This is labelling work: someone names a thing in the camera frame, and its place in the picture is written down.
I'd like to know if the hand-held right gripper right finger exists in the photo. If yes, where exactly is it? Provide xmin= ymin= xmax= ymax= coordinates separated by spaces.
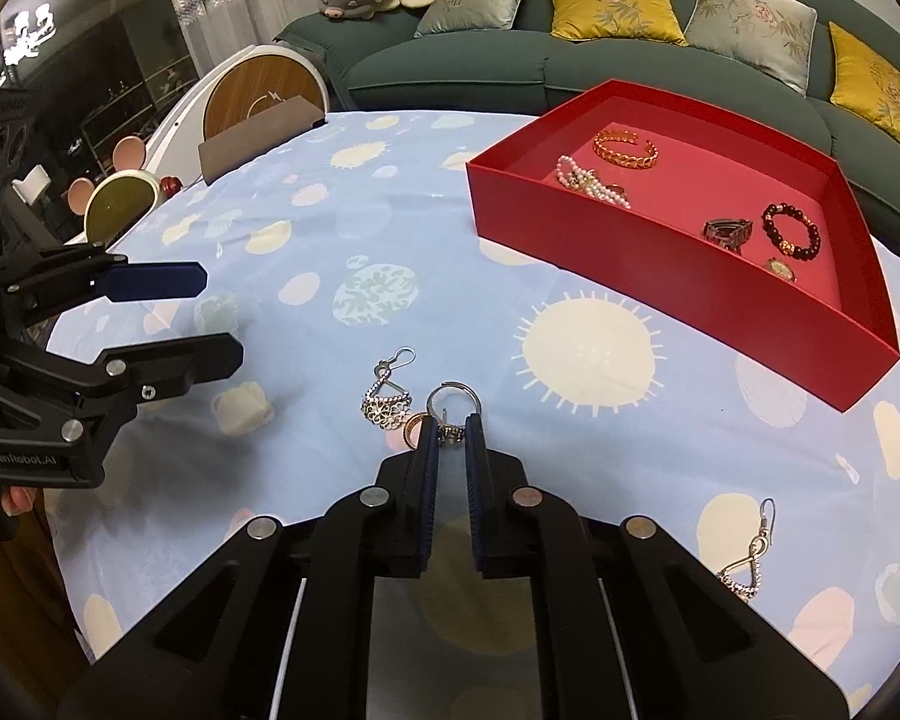
xmin=463 ymin=412 xmax=848 ymax=720

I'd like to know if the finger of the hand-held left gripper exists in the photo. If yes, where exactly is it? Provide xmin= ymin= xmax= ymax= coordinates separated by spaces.
xmin=4 ymin=332 xmax=245 ymax=437
xmin=0 ymin=240 xmax=209 ymax=325

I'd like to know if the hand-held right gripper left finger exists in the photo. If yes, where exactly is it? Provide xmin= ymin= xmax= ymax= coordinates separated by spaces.
xmin=56 ymin=414 xmax=442 ymax=720

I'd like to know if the red cardboard box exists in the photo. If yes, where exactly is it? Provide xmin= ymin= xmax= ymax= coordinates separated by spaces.
xmin=465 ymin=79 xmax=900 ymax=413

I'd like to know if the pearl bracelet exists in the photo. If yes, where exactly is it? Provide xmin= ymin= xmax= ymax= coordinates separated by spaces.
xmin=555 ymin=155 xmax=632 ymax=211

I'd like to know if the gold chain bangle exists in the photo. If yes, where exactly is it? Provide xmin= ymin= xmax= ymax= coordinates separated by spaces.
xmin=594 ymin=129 xmax=659 ymax=173

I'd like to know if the silver wristwatch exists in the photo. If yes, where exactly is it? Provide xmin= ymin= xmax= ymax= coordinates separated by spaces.
xmin=703 ymin=216 xmax=755 ymax=252

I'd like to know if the dark bead bracelet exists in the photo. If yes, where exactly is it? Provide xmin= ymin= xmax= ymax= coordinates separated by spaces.
xmin=763 ymin=202 xmax=822 ymax=260

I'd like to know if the person's left hand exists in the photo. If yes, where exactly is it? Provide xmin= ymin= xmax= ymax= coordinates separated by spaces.
xmin=0 ymin=484 xmax=42 ymax=518

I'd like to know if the silver dangle earring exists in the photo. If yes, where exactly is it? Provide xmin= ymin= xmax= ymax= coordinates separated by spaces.
xmin=716 ymin=497 xmax=779 ymax=605
xmin=360 ymin=347 xmax=421 ymax=432

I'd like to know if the white round-eared mirror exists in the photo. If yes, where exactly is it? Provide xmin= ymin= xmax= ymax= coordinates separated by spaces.
xmin=67 ymin=136 xmax=167 ymax=245

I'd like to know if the blue planet-print tablecloth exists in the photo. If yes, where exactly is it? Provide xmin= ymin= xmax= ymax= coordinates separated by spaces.
xmin=45 ymin=111 xmax=900 ymax=720

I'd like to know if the brown flat box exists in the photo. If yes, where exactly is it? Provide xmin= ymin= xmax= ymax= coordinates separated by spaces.
xmin=197 ymin=96 xmax=327 ymax=187

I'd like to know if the dark glass door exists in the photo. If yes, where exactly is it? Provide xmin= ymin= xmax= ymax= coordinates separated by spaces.
xmin=0 ymin=0 xmax=200 ymax=241

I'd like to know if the dark green sofa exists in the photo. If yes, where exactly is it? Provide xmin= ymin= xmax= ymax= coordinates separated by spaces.
xmin=274 ymin=0 xmax=900 ymax=278

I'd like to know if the yellow embroidered pillow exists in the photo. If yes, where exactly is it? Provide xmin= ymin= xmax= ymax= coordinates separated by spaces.
xmin=829 ymin=21 xmax=900 ymax=166
xmin=546 ymin=0 xmax=689 ymax=46

